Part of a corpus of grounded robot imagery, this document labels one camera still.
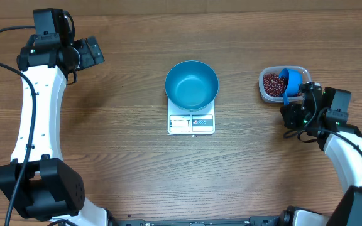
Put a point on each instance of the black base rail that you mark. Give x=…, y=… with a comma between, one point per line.
x=252, y=221

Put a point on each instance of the clear plastic container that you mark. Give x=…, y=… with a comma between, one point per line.
x=306, y=77

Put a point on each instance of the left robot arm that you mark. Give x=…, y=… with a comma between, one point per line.
x=37, y=182

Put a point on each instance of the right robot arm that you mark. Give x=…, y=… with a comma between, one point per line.
x=323, y=115

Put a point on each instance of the red beans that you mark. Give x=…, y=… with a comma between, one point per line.
x=274, y=85

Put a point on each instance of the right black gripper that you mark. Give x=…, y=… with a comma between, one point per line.
x=293, y=111

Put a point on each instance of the blue plastic scoop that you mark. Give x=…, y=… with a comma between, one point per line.
x=294, y=81

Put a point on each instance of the white digital kitchen scale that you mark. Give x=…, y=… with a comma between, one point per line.
x=183, y=122

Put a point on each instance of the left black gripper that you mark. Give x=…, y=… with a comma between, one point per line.
x=90, y=59

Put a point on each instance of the blue bowl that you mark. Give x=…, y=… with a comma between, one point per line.
x=191, y=85

